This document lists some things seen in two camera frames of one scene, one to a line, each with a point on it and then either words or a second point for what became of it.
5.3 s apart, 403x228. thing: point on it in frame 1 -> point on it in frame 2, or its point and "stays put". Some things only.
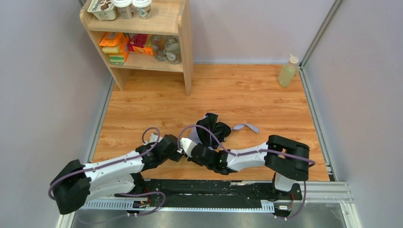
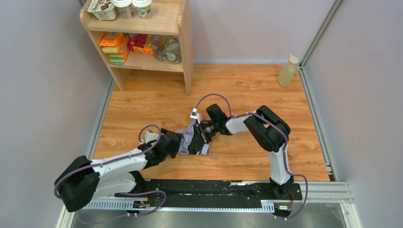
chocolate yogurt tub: [104, 10] stays put
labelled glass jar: [172, 51] stays put
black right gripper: [207, 138] -> [200, 137]
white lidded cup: [143, 7] stays put
